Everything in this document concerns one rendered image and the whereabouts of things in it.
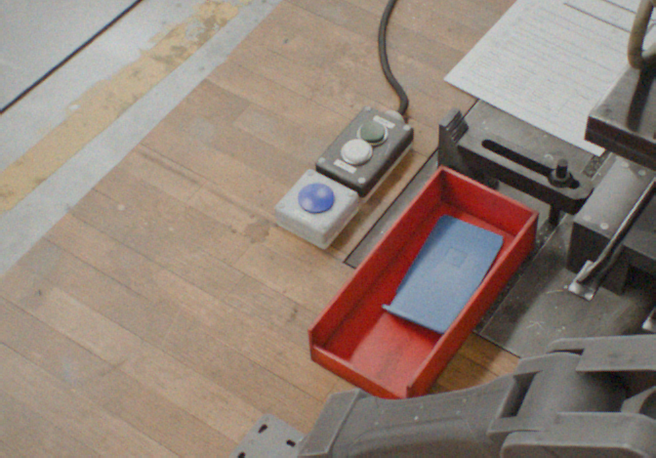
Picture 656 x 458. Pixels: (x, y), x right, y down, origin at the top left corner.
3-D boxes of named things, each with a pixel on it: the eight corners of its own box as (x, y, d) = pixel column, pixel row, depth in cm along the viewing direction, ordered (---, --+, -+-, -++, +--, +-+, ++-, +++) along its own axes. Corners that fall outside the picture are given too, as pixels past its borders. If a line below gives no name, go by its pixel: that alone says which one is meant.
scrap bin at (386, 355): (309, 359, 127) (307, 328, 122) (439, 198, 139) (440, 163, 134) (409, 418, 123) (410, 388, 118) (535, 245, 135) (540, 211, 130)
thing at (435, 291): (381, 321, 129) (381, 306, 126) (443, 216, 137) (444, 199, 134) (443, 348, 127) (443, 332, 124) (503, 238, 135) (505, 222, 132)
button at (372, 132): (354, 145, 142) (354, 133, 140) (369, 128, 143) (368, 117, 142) (376, 155, 141) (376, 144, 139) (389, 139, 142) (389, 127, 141)
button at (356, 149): (339, 163, 140) (338, 151, 139) (353, 146, 142) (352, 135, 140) (360, 174, 139) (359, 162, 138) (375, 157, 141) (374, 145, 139)
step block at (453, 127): (436, 176, 141) (438, 123, 134) (450, 159, 142) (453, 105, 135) (485, 200, 139) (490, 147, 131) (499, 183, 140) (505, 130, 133)
